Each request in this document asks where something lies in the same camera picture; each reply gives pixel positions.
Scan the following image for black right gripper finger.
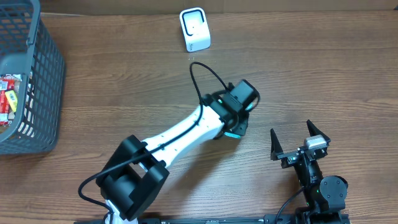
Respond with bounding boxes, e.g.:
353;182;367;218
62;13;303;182
270;129;284;161
306;119;331;144

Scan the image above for grey plastic mesh basket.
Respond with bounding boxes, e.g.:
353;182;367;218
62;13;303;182
1;0;66;155

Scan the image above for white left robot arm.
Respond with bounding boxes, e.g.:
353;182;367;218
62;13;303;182
96;80;260;223

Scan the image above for red snack packets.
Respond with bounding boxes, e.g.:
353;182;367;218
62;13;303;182
1;74;22;126

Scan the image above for yellow highlighter marker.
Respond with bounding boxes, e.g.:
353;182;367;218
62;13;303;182
5;90;18;113

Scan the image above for white barcode scanner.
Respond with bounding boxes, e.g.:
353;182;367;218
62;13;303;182
179;7;211;52

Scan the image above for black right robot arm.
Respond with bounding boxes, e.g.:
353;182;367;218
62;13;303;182
270;120;350;224

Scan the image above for teal tissue packet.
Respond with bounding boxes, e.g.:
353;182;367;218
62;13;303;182
224;132;241;139

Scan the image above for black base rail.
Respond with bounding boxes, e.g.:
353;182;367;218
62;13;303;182
74;214;351;224

